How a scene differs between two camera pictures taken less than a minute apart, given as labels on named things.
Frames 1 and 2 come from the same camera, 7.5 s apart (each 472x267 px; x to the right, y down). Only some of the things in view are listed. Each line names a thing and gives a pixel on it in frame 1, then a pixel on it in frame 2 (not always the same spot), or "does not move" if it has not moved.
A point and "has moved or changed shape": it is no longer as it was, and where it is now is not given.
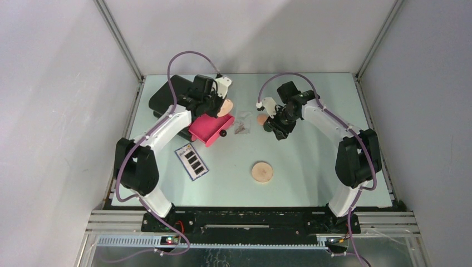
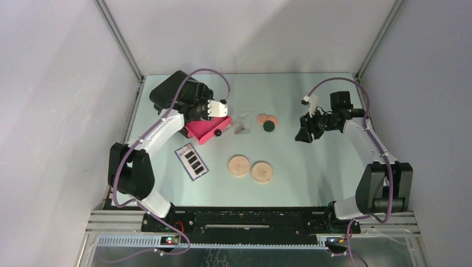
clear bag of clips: (242, 123) does not move
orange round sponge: (261, 118) does not move
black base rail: (185, 221) does not move
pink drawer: (208, 128) has moved or changed shape
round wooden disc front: (262, 172) does not move
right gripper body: (286, 120) -> (319, 123)
